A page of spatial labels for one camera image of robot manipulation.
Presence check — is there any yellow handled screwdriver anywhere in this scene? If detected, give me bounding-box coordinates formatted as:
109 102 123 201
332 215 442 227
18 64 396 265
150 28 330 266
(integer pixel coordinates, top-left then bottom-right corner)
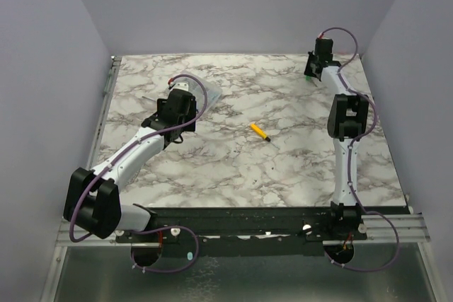
250 123 277 148

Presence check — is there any left aluminium side rail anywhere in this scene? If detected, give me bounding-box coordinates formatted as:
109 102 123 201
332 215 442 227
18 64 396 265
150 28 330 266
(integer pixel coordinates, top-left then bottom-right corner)
86 55 122 169

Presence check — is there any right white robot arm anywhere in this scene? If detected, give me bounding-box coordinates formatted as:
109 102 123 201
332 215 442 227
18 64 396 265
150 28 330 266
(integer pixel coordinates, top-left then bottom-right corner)
304 36 369 239

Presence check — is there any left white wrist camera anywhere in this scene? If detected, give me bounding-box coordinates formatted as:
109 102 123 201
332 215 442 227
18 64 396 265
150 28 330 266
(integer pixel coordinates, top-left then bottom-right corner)
168 81 190 93

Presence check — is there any blue red screwdriver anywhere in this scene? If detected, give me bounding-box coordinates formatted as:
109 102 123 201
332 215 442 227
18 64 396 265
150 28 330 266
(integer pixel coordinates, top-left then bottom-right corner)
142 95 156 102

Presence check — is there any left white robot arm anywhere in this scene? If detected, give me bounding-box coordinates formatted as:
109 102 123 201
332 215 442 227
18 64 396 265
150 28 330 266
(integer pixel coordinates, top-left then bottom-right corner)
64 88 197 243

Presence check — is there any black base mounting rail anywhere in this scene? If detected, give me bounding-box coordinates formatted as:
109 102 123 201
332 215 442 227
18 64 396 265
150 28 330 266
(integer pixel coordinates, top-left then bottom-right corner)
115 206 369 259

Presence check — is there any clear plastic parts box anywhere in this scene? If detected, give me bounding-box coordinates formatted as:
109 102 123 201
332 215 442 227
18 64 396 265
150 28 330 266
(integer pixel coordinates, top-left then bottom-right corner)
180 74 222 112

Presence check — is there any green capped key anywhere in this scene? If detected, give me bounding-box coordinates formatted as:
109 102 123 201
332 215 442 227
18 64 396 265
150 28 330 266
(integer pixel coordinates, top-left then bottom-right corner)
306 76 317 87

